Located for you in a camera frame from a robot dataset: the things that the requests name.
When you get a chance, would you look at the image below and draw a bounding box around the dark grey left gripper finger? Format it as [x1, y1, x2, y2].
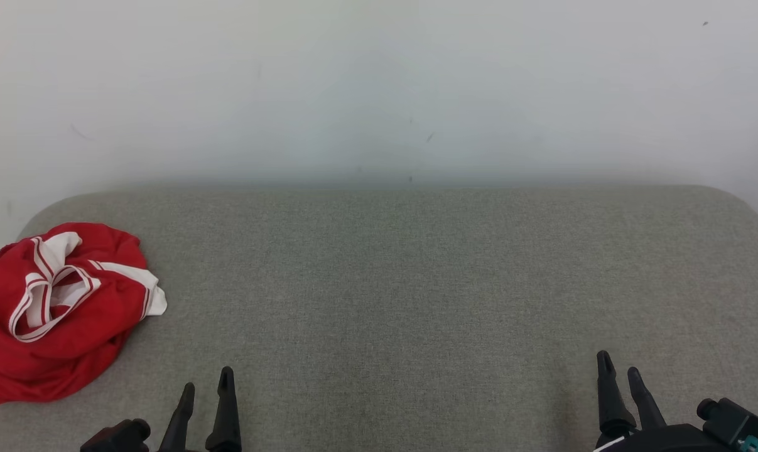
[205, 367, 243, 452]
[159, 382, 196, 452]

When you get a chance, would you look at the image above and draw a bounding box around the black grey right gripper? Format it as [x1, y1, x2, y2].
[595, 350, 725, 452]

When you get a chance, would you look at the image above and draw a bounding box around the red Bulls 23 jersey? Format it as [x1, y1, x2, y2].
[0, 231, 148, 406]

